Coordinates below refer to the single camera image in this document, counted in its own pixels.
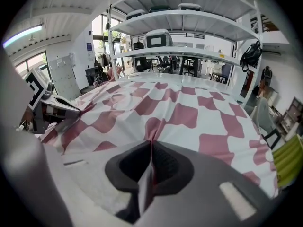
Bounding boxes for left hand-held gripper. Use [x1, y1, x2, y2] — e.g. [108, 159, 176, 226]
[23, 66, 81, 136]

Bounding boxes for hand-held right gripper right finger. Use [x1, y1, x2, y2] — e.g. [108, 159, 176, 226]
[139, 140, 280, 227]

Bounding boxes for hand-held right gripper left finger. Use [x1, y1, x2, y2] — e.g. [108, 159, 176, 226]
[44, 140, 152, 227]

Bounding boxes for pink and white checkered cloth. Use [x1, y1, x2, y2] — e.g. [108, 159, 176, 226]
[35, 80, 280, 218]

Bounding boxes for grey locker cabinet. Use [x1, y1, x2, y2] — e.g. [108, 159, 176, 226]
[48, 52, 81, 101]

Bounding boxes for pink armchair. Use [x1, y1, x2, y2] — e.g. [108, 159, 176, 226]
[94, 64, 126, 87]

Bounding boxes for window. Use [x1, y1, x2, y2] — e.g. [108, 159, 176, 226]
[13, 52, 48, 73]

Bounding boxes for yellow-green cloth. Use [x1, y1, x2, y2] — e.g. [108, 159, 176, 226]
[271, 134, 303, 188]

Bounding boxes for grey chair with black legs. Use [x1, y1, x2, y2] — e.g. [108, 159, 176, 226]
[251, 97, 283, 149]

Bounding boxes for black office chair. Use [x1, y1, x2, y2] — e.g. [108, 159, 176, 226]
[134, 56, 152, 72]

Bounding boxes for ceiling tube light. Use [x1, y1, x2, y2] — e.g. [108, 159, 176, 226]
[2, 23, 44, 49]

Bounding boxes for wooden shelf unit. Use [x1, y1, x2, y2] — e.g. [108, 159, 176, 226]
[281, 96, 303, 135]

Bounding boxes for white crate with window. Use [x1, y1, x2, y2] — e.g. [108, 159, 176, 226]
[143, 29, 173, 49]

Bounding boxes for grey lidded container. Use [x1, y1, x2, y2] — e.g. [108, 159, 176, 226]
[126, 9, 147, 20]

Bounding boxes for black hanging backpack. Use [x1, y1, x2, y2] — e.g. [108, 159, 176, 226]
[239, 41, 263, 72]

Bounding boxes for dark green lidded container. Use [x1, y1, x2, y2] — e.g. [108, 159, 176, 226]
[148, 5, 171, 13]

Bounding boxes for white metal shelf rack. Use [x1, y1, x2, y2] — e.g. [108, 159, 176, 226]
[107, 0, 265, 108]

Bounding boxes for white lidded container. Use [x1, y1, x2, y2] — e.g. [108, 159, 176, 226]
[177, 3, 202, 11]

